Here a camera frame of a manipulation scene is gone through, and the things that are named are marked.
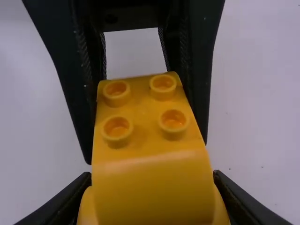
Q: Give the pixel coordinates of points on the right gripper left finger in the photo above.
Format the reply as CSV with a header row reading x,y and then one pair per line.
x,y
61,204

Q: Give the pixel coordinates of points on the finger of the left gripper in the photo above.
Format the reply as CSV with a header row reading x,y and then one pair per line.
x,y
197,58
70,58

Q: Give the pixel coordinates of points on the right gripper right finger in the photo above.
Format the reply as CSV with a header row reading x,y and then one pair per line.
x,y
248,206

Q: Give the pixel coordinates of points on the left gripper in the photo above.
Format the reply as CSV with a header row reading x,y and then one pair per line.
x,y
136,14

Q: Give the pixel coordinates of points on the yellow toy car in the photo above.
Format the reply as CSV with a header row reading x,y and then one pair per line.
x,y
150,164

